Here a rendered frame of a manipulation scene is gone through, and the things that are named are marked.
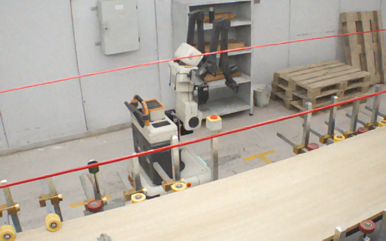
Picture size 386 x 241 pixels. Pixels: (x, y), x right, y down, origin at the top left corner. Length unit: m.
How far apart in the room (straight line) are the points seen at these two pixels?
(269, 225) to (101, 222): 0.87
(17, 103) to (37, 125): 0.38
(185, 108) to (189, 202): 1.39
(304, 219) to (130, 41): 3.14
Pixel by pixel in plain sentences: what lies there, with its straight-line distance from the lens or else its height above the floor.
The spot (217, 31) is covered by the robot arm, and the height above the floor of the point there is 1.53.
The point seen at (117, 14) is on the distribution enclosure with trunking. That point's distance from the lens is 4.60.
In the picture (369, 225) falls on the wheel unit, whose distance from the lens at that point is 2.22.
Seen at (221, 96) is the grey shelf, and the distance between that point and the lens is 5.65.
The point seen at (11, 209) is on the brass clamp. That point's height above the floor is 0.96.
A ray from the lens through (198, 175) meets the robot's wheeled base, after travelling 3.67.
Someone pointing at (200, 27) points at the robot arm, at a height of 1.48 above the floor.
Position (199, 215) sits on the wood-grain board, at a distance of 2.18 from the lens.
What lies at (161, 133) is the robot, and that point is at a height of 0.78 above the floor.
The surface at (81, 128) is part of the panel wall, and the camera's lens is 5.12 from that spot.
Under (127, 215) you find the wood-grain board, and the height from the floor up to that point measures 0.90.
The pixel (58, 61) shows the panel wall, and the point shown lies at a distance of 4.81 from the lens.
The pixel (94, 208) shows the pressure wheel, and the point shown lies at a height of 0.90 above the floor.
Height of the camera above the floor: 2.25
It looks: 24 degrees down
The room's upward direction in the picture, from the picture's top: 2 degrees counter-clockwise
